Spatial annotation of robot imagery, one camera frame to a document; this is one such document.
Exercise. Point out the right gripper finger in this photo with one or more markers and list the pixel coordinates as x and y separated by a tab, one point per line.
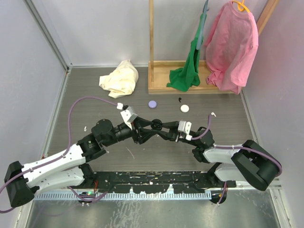
171	125
169	136

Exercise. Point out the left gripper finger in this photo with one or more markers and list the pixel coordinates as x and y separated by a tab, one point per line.
140	123
145	134

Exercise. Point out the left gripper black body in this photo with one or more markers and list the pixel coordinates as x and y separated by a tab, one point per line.
121	132

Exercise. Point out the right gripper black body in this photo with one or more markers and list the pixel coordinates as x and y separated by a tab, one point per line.
192	142

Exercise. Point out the black earbud charging case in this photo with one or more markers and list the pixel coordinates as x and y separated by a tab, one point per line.
156	124

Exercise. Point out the purple earbud charging case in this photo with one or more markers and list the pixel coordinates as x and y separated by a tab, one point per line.
152	104

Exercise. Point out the cream cloth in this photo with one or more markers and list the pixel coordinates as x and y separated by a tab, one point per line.
121	81

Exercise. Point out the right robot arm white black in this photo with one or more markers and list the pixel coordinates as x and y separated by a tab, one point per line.
245	162

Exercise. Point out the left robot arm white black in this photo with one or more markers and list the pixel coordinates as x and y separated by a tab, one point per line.
70	167

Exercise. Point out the white earbud charging case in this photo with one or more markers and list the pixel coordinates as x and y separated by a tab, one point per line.
184	108

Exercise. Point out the green shirt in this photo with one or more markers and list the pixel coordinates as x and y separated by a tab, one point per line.
187	76

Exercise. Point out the wooden clothes rack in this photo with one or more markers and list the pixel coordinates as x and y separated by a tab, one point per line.
158	71

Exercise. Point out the blue hanger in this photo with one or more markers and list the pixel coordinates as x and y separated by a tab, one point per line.
202	24

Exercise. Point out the pink shirt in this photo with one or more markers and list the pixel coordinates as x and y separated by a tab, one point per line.
231	48

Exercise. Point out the orange hanger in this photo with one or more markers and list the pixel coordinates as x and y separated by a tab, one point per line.
241	6

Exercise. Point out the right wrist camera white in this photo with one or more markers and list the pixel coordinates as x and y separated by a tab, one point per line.
184	129

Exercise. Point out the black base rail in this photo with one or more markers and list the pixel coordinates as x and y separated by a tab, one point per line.
150	181

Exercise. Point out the white cable duct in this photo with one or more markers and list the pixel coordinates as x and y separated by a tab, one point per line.
170	195

